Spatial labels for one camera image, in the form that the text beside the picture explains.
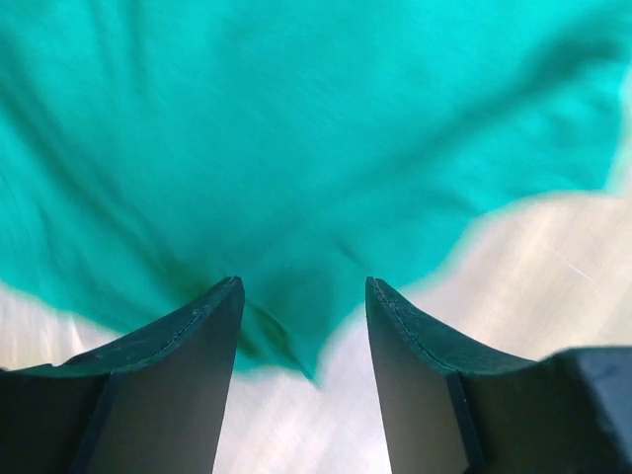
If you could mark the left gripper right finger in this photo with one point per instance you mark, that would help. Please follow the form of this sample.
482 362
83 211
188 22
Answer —
450 404

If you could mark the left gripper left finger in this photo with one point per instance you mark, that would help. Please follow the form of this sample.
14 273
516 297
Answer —
152 401

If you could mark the green t shirt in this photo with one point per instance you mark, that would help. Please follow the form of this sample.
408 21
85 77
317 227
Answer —
150 149

